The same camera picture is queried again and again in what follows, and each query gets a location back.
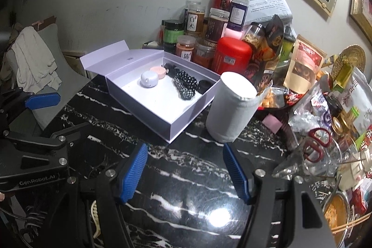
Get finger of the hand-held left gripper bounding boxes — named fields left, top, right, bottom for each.
left=0, top=88, right=62, bottom=122
left=5, top=122, right=91, bottom=150

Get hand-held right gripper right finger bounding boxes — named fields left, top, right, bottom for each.
left=223, top=143, right=339, bottom=248

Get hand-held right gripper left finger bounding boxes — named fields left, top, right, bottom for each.
left=41, top=143, right=149, bottom=248

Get lavender box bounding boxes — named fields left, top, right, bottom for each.
left=80, top=39, right=221, bottom=144

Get black ribbed ring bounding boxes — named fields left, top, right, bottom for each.
left=198, top=79, right=214, bottom=94

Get white round case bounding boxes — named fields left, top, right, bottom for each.
left=141, top=71, right=159, bottom=88

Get polka dot hair tie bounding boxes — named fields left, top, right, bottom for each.
left=173, top=70, right=200, bottom=100

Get grey chair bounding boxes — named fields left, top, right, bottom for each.
left=6, top=23, right=91, bottom=131

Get white cloth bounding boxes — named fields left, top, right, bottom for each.
left=12, top=26, right=63, bottom=93

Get cream hair claw clip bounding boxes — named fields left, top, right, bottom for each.
left=90, top=200, right=101, bottom=237

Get pink small block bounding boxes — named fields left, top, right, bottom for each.
left=262, top=114, right=281, bottom=132

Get white paper towel roll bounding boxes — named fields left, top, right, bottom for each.
left=206, top=72, right=258, bottom=143

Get cardboard piece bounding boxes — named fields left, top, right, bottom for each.
left=31, top=16, right=57, bottom=31

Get clear glass mug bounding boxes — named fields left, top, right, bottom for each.
left=273, top=135, right=344, bottom=179

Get clear plastic bag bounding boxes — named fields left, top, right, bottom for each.
left=288, top=85, right=335, bottom=138

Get metal bowl with orange food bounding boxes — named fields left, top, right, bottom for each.
left=322, top=191, right=351, bottom=240

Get pink round case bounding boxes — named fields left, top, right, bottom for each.
left=149, top=66, right=166, bottom=79

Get red canister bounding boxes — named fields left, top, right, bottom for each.
left=212, top=37, right=252, bottom=76

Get red content squat jar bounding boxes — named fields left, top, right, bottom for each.
left=193, top=40, right=217, bottom=69

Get kraft paper pouch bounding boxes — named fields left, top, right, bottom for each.
left=283, top=34, right=328, bottom=94

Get orange powder jar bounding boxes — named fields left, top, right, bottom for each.
left=176, top=35, right=196, bottom=61

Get tilted clear plastic jar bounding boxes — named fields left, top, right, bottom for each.
left=242, top=22, right=267, bottom=51

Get dark snack bag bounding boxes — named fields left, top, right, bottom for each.
left=261, top=15, right=284, bottom=63

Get green label dark jar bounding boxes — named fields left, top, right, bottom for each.
left=163, top=20, right=185, bottom=52

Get white green packet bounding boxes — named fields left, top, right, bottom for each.
left=347, top=66, right=372, bottom=135

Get dark brown content jar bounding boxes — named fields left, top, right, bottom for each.
left=207, top=8, right=230, bottom=42

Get white label brown jar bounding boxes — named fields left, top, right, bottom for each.
left=186, top=3, right=206, bottom=35

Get purple label jar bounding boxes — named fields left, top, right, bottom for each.
left=229, top=0, right=250, bottom=30

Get woven gold hat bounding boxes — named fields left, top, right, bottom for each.
left=331, top=45, right=366, bottom=80

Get black cable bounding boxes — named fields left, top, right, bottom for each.
left=0, top=204, right=50, bottom=237

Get red handled scissors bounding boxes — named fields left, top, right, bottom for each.
left=304, top=128, right=332, bottom=163

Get gold picture frame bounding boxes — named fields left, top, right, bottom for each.
left=349, top=0, right=372, bottom=43

